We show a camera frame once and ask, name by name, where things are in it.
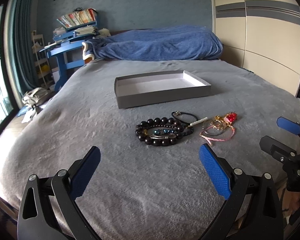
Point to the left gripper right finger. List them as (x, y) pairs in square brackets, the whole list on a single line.
[(251, 209)]

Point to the right hand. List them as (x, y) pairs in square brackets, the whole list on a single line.
[(294, 202)]

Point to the row of books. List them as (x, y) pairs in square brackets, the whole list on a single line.
[(78, 17)]

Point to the grey bag on floor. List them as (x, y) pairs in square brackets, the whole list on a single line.
[(36, 97)]

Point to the beige wardrobe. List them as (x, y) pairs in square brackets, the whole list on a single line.
[(262, 36)]

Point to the red gold charm ornament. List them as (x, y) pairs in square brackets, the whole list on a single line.
[(228, 119)]

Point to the teal curtain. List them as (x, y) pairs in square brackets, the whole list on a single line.
[(19, 44)]

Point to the blue blanket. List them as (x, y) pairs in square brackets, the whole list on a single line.
[(184, 42)]

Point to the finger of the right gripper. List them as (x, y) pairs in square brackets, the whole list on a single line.
[(288, 125), (277, 150)]

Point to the white shelf rack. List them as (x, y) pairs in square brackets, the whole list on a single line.
[(41, 62)]

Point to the blue desk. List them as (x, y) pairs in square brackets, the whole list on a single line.
[(63, 44)]

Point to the pearl hair clip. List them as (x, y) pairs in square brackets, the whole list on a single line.
[(198, 121)]

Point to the grey cardboard tray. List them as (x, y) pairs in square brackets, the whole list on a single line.
[(158, 87)]

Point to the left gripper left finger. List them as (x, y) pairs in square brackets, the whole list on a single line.
[(36, 218)]

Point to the silver bangle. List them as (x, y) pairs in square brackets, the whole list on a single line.
[(163, 136)]

